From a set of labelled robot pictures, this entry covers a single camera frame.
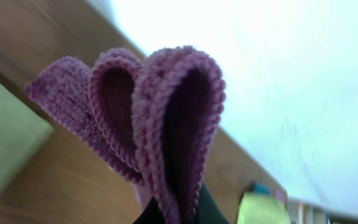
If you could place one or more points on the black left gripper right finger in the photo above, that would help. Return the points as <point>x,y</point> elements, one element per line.
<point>208,211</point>

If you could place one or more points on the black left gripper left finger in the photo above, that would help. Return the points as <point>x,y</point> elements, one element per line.
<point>151,214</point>

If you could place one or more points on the purple microfiber cloth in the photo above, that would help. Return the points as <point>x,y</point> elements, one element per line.
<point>152,121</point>

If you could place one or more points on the crumpled green cloth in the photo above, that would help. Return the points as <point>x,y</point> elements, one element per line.
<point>261,209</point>

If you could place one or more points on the blue cloth in pile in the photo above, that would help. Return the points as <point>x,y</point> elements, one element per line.
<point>259,188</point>

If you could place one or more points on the purple cloth in pile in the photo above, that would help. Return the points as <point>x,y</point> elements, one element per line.
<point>279,195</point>

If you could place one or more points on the folded green cloth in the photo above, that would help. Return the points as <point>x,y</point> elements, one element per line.
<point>22,133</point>

